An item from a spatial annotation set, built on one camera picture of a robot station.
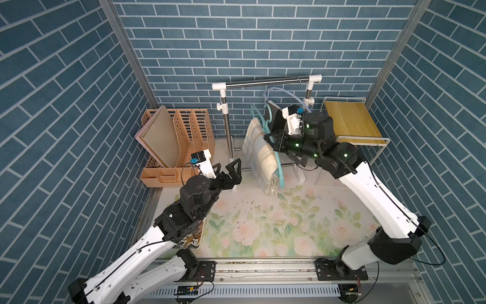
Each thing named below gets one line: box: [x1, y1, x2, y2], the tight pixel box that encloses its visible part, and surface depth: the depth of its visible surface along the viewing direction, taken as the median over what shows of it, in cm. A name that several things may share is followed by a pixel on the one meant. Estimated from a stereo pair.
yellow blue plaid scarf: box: [242, 117, 280, 197], surface depth 70 cm
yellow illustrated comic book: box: [179, 217, 207, 250], surface depth 81 cm
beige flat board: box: [134, 105, 181, 168], surface depth 93 cm
